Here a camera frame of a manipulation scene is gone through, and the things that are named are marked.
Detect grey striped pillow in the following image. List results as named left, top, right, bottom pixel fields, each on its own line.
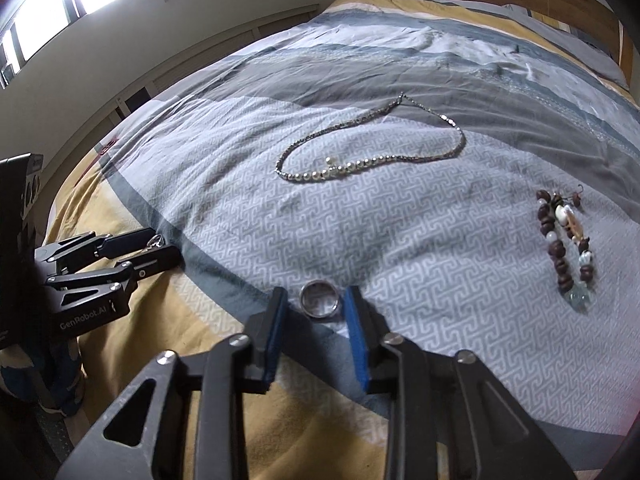
left=505, top=4, right=628, bottom=86

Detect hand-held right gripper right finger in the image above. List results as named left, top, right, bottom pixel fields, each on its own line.
left=344, top=285, right=581, bottom=480

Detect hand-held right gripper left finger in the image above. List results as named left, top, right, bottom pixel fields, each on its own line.
left=55, top=287, right=291, bottom=480

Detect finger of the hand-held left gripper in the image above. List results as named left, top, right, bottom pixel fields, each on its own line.
left=35, top=228, right=160, bottom=266
left=45, top=245, right=182, bottom=306

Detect silver pearl necklace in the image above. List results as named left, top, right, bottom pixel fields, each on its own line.
left=275, top=91, right=467, bottom=184

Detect wide silver ring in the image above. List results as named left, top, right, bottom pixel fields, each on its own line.
left=299, top=281, right=341, bottom=319

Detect dark beaded bracelet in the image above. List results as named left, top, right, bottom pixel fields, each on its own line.
left=535, top=186, right=596, bottom=307

